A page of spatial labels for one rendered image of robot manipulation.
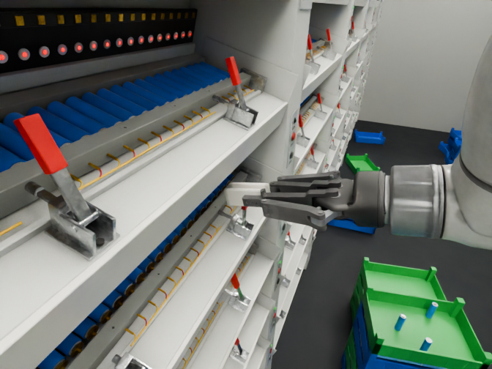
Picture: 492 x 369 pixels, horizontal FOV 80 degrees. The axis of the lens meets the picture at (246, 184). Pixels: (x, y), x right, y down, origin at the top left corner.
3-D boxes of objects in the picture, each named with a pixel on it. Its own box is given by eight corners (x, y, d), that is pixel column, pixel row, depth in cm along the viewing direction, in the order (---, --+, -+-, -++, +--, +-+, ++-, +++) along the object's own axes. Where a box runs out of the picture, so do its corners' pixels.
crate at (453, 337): (453, 312, 100) (463, 297, 96) (482, 375, 83) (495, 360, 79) (362, 297, 105) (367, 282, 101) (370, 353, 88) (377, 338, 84)
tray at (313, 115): (329, 118, 122) (344, 86, 114) (285, 188, 75) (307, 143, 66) (285, 99, 126) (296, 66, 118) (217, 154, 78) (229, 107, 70)
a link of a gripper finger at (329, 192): (340, 211, 42) (340, 217, 40) (266, 209, 46) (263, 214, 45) (339, 187, 40) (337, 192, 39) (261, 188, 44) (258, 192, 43)
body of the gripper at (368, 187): (385, 242, 37) (312, 235, 41) (387, 206, 43) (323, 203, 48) (386, 190, 33) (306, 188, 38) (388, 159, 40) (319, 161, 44)
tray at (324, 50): (337, 66, 112) (354, 28, 104) (293, 110, 64) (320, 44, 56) (288, 47, 115) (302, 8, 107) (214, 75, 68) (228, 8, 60)
